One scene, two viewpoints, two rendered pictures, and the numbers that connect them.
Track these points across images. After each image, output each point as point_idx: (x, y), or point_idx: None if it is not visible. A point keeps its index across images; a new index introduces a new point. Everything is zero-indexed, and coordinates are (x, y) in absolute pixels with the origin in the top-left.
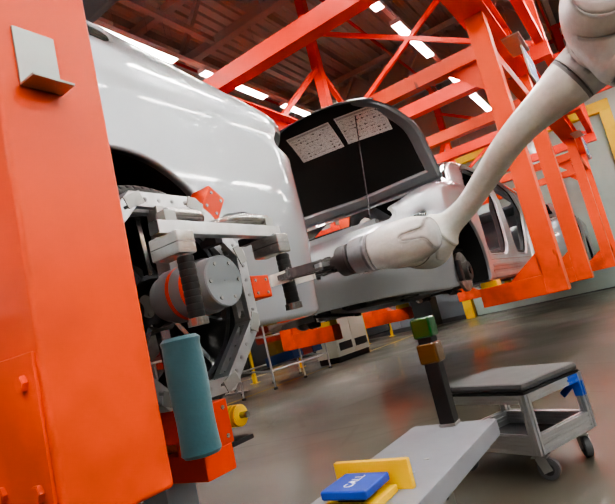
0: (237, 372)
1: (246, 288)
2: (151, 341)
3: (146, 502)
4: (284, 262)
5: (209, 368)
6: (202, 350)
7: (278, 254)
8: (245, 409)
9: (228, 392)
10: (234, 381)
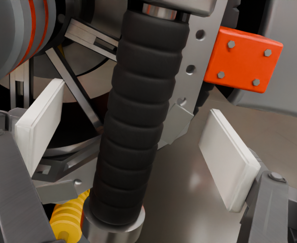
0: (80, 184)
1: (190, 53)
2: (80, 52)
3: None
4: (123, 61)
5: (82, 140)
6: (88, 110)
7: (127, 9)
8: (76, 231)
9: (42, 203)
10: (62, 195)
